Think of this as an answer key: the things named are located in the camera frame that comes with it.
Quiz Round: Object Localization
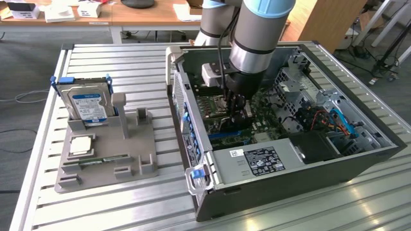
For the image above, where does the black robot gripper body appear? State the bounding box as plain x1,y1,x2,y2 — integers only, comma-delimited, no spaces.
223,71,264,101

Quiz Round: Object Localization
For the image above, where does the black graphics card metal bracket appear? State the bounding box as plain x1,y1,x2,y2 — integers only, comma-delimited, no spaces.
209,115,252,132

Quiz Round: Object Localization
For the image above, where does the green motherboard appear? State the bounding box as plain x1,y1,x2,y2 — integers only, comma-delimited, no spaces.
191,79,289,148

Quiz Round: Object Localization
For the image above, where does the blue expansion slot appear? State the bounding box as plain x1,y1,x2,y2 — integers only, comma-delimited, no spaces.
208,131,241,141

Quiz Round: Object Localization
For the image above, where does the blue card retainer strip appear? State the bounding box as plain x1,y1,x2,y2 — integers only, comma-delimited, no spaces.
181,113,203,167

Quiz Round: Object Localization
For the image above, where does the grey power supply black label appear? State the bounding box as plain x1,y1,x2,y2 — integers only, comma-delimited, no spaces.
211,138,305,185

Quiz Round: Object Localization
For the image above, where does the blue case latch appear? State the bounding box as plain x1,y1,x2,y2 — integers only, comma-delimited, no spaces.
188,169,205,180

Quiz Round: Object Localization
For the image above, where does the black open PC case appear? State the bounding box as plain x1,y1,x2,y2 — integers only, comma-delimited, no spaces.
165,41,408,222

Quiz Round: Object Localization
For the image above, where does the white paper stack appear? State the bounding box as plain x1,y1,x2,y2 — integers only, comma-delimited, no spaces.
172,3,203,22

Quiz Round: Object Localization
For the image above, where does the white floor appliance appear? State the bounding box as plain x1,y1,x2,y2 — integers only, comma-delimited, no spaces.
340,27,357,50

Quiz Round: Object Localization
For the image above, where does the wooden cabinet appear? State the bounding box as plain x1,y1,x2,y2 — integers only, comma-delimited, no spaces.
281,0,368,52

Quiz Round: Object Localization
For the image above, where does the metal disk bay cage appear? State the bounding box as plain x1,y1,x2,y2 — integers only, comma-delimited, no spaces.
316,88,397,157

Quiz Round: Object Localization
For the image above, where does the grey printed parts rack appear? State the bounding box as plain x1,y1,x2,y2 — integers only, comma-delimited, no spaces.
53,92,160,194

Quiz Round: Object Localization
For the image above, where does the black wheeled stand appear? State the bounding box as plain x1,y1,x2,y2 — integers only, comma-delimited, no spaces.
371,23,411,81

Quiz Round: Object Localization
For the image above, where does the hard disk blue caddy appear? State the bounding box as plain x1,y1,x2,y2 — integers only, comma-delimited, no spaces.
50,75,117,126

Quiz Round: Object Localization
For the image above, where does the dark round object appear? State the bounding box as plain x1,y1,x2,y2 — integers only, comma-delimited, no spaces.
120,0,156,9

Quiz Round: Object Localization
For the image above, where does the large brown cardboard box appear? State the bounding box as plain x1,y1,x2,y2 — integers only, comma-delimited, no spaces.
357,11,385,31

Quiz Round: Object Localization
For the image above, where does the loose green RAM stick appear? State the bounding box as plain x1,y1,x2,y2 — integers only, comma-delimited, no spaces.
62,155,124,167

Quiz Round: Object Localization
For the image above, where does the loose silver CPU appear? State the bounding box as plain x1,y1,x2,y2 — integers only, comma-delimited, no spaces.
68,137,92,154

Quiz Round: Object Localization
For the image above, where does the white printed box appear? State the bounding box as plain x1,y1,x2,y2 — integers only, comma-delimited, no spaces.
77,1,103,18

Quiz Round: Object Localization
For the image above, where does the white stacked box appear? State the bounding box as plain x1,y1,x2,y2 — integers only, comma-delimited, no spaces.
44,2,76,24

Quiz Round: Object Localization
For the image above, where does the white box black lid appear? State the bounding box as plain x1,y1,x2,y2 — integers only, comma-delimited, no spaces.
6,1,41,19

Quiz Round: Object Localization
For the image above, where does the CPU socket metal frame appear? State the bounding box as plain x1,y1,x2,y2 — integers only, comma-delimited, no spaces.
213,96,231,114

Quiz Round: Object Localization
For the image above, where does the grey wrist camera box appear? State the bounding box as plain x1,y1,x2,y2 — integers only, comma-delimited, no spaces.
200,63,232,87

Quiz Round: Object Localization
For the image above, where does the black wire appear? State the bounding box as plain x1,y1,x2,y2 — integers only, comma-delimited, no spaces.
279,116,305,128

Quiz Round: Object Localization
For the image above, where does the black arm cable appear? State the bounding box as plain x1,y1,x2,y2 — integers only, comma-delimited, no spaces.
216,7,241,90

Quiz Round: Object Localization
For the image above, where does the red wire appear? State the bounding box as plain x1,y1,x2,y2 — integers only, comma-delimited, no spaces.
312,110,333,132

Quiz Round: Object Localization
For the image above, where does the blue flat wire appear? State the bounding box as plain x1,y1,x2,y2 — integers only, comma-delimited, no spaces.
328,108,360,140

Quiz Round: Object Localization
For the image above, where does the orange wire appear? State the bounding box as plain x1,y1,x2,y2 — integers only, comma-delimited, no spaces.
327,124,352,136

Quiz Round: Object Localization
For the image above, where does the wooden desk white frame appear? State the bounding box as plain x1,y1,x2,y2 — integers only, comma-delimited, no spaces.
0,0,113,32
111,0,291,45

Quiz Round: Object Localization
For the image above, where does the white table frame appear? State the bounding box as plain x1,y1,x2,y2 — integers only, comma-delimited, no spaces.
351,0,411,62

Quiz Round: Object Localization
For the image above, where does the grey floor cable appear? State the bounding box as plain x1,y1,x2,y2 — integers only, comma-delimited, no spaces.
14,88,52,104

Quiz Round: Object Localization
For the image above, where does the black floor cable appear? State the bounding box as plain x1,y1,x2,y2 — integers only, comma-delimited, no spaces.
0,129,36,154

